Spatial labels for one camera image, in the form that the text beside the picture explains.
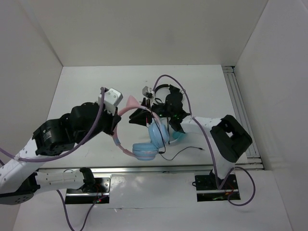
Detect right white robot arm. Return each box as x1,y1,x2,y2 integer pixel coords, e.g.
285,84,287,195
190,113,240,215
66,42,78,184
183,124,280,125
127,95,252,189

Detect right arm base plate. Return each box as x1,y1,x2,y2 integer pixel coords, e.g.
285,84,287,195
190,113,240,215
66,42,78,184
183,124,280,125
192,174,241,202

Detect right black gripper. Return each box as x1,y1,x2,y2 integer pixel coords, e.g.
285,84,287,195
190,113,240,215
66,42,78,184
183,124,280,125
129,98,173,127

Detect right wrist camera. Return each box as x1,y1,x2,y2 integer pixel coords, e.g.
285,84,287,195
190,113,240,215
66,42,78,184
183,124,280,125
142,86,155,105

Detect black headphone audio cable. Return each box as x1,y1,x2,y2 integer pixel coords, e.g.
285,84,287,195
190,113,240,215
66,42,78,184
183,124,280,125
144,105,203,161

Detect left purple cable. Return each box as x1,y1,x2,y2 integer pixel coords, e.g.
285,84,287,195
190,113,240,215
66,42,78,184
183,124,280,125
0,87,106,231

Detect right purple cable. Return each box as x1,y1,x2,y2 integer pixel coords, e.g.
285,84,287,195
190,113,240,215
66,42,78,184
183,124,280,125
153,75,256,206

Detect aluminium side rail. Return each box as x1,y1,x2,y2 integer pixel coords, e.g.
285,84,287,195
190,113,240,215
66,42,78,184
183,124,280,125
222,66,260,160

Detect pink blue cat-ear headphones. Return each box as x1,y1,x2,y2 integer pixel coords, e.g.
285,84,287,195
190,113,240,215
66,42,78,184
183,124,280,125
112,95,169,161

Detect white teal cat-ear headphones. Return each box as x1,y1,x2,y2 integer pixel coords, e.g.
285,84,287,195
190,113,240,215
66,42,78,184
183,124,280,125
160,118,187,146

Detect aluminium table edge rail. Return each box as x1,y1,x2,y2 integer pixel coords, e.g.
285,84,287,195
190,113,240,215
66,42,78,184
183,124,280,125
38,162,264,175

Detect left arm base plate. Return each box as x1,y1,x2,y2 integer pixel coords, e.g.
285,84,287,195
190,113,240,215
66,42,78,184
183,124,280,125
64,175,111,205

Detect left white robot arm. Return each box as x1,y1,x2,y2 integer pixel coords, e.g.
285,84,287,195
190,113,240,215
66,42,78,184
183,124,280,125
0,103,121,205

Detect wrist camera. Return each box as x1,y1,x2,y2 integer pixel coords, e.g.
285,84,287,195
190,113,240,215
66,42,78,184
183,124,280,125
142,86,155,105
98,88,123,116

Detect purple cable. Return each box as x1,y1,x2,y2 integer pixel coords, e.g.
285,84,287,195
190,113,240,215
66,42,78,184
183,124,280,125
0,87,106,231
153,75,256,206

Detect black headphones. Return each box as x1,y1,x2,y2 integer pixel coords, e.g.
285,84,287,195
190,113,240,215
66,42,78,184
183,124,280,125
154,84,183,105

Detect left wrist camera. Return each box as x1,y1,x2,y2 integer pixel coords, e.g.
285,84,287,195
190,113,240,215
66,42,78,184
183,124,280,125
98,88,123,116

